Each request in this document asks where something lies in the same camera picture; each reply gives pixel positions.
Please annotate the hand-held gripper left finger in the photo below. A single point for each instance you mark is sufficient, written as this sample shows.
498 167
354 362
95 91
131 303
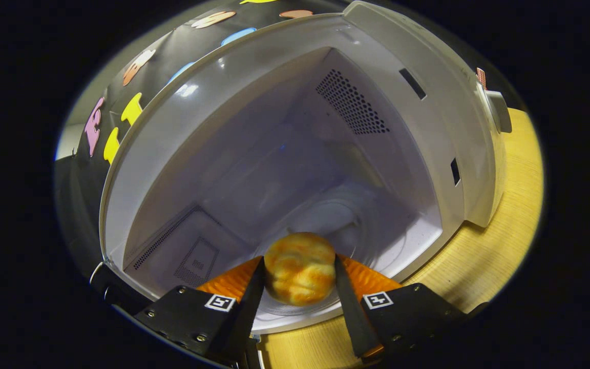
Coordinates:
246 318

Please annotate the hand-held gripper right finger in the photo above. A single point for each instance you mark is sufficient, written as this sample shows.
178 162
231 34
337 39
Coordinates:
349 318

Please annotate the round golden bread bun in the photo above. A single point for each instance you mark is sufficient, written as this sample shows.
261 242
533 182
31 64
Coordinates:
300 269

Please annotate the white microwave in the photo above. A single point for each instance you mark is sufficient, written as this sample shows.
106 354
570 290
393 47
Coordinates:
274 154

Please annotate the red white checked stick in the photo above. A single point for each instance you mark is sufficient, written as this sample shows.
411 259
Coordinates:
481 78

